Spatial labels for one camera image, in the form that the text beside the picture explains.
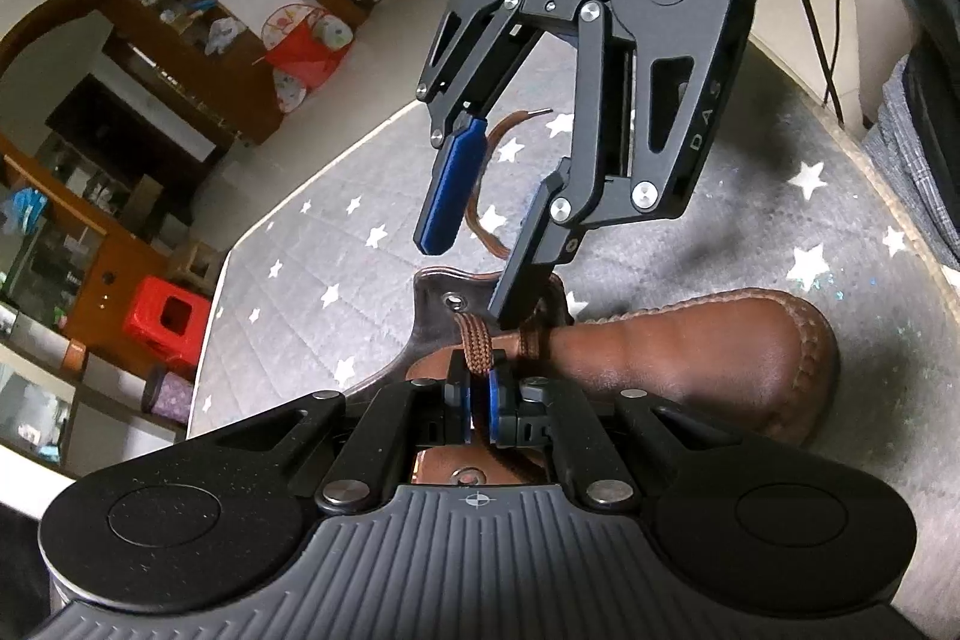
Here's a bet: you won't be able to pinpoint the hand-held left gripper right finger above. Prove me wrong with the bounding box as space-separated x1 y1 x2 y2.
487 370 751 510

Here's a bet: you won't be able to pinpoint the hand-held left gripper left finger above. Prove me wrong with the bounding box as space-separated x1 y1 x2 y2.
186 359 476 513

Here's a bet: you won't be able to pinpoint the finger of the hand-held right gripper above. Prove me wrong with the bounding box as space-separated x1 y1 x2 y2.
487 1 713 326
412 0 542 256

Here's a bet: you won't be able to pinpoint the brown shoelace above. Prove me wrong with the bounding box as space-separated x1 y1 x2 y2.
431 110 571 483

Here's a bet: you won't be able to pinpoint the brown leather shoe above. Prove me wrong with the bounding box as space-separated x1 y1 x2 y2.
375 267 841 487

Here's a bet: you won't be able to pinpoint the red fabric pop-up hamper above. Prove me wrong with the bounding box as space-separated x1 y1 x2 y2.
259 0 353 115

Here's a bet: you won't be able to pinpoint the grey star-print tablecloth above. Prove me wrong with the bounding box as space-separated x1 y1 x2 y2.
184 32 960 640

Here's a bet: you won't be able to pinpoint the brown wooden cabinet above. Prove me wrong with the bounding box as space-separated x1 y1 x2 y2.
97 0 301 146

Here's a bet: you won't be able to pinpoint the floral cylinder container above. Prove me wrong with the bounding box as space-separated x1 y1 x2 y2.
141 361 197 422

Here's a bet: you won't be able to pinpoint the red plastic stool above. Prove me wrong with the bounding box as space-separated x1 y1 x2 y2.
122 276 215 378

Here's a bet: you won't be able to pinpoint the white low cabinet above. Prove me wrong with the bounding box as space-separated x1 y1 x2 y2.
0 340 188 480

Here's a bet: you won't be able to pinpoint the glass display cabinet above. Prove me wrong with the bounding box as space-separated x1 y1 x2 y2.
0 126 177 348

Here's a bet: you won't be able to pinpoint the grey plaid trousers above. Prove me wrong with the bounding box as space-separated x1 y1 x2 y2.
861 51 960 270

